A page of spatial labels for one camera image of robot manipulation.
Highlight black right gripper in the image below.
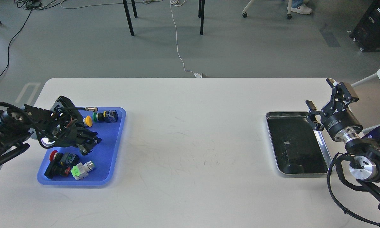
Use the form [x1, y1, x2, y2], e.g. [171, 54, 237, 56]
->
[306, 78, 363, 142]

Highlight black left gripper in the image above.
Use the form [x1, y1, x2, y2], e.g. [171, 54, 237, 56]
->
[49, 123, 102, 156]

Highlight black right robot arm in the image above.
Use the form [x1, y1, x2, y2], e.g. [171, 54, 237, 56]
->
[306, 78, 380, 227]

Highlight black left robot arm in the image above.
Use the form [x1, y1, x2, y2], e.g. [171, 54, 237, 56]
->
[0, 96, 101, 166]

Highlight blue plastic tray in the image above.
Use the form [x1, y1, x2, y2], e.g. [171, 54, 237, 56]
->
[37, 107, 126, 186]

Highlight silver metal tray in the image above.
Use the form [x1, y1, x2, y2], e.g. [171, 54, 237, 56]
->
[265, 111, 331, 178]

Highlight black equipment case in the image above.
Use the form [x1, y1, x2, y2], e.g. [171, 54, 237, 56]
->
[349, 0, 380, 52]

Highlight white sneaker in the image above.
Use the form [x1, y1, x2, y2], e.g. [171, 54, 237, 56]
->
[291, 3, 313, 15]

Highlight white office chair base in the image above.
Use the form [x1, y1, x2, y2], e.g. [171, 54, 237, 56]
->
[242, 0, 293, 19]

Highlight black table leg left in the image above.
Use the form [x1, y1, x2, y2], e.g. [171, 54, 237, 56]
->
[123, 0, 138, 36]

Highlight black table leg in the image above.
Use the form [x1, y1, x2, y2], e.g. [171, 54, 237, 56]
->
[198, 0, 205, 35]
[123, 0, 138, 36]

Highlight black table leg right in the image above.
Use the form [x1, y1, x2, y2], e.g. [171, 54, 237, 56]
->
[198, 0, 205, 35]

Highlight yellow push button switch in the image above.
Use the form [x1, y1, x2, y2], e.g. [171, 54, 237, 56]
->
[83, 115, 93, 127]

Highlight black push button switch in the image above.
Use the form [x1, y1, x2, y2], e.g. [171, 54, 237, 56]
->
[44, 152, 80, 179]

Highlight white green selector switch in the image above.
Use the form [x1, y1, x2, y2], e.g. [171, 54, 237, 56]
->
[70, 161, 95, 180]

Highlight red push button switch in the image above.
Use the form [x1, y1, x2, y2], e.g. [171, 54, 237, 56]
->
[49, 150, 58, 161]

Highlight green push button switch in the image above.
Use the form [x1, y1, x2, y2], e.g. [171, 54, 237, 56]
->
[92, 110, 118, 123]

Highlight black cable on floor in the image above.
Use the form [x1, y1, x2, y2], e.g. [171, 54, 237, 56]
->
[0, 0, 60, 103]

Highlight white cable on floor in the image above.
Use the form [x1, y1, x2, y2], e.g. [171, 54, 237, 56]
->
[170, 0, 197, 76]

